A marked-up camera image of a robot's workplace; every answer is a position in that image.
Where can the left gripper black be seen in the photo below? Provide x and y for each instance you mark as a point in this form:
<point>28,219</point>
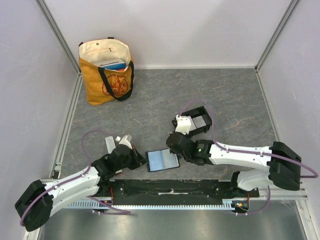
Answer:
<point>139,160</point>

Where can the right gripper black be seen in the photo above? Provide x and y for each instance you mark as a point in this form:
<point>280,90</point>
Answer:
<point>194,125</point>

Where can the black leather card holder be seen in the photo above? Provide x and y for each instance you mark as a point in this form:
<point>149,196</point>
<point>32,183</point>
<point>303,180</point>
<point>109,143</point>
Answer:
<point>161,160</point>

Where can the black plastic card bin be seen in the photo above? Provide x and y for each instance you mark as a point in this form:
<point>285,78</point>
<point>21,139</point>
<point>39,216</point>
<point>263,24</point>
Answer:
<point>192,122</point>

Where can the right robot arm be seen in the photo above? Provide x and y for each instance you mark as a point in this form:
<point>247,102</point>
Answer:
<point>270,165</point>

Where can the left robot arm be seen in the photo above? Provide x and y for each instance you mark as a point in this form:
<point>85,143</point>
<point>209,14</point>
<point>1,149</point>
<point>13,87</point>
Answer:
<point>41,200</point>

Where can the silver VIP card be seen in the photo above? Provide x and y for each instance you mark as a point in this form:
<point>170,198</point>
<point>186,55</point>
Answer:
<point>199,122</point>

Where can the clear acrylic rectangular block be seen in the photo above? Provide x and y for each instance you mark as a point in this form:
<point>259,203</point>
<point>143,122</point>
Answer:
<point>110,145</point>

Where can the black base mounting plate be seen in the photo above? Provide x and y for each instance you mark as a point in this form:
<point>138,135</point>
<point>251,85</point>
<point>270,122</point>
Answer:
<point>171,191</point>

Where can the orange canvas tote bag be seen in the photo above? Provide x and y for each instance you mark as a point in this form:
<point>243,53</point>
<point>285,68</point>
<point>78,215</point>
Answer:
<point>104,85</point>

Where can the blue book in bag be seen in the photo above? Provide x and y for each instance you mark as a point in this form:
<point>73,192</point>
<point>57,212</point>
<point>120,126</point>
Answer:
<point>116,64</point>

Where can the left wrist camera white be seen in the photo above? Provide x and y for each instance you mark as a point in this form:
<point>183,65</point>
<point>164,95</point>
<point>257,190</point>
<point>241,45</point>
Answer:
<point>125,140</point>

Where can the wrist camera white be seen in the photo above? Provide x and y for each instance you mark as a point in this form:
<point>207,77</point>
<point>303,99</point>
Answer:
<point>183,124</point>
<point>125,140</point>

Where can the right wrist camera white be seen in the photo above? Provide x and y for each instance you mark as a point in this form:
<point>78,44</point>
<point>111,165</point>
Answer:
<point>183,124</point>

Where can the aluminium frame rail front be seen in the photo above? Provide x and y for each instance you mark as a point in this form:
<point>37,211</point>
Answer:
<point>276,192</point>

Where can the slotted cable duct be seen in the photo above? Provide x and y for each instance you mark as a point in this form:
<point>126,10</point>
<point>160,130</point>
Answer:
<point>89,204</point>

